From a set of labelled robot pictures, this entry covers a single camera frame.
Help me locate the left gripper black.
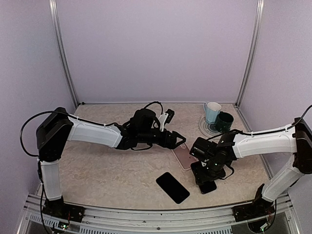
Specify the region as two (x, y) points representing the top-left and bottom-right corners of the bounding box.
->
(138, 128), (186, 149)

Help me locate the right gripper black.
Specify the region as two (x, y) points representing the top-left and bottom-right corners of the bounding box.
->
(194, 157), (226, 185)

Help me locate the black phone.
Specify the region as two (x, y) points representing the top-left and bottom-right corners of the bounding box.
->
(199, 181), (217, 194)
(156, 172), (190, 204)

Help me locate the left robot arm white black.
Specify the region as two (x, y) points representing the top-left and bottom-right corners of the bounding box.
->
(36, 107), (186, 217)

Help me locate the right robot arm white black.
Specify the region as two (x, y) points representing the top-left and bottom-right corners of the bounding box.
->
(190, 117), (312, 216)

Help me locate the pink phone case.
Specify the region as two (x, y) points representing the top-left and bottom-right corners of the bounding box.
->
(172, 143), (198, 171)

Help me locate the light blue mug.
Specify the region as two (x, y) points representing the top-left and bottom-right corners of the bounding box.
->
(204, 102), (222, 124)

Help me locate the dark green mug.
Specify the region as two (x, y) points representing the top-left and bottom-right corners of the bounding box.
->
(215, 112), (234, 133)

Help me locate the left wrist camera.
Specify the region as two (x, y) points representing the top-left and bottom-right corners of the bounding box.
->
(158, 109), (175, 131)

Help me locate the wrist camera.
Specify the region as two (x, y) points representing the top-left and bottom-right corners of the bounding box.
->
(158, 109), (175, 131)
(189, 137), (217, 162)

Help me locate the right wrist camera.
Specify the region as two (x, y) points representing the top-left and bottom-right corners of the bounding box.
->
(189, 137), (217, 162)

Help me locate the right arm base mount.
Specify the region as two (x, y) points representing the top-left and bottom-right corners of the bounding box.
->
(232, 199), (275, 222)

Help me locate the front aluminium rail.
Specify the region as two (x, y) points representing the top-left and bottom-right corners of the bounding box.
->
(15, 194), (303, 234)

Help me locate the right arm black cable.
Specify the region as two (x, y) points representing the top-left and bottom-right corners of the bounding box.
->
(291, 104), (312, 129)

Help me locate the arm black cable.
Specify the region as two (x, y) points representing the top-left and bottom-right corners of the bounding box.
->
(19, 111), (74, 157)
(291, 104), (312, 129)

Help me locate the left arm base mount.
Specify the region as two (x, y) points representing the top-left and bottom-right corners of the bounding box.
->
(42, 199), (85, 223)

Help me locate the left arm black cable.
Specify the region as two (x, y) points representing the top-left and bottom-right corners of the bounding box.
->
(19, 111), (74, 157)

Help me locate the right aluminium frame post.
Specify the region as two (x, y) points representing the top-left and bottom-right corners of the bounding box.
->
(235, 0), (265, 109)

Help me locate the aluminium frame post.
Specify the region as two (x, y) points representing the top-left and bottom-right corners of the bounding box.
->
(49, 0), (79, 108)
(235, 0), (265, 109)

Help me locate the left aluminium frame post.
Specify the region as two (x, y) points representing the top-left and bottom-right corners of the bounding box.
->
(49, 0), (79, 108)

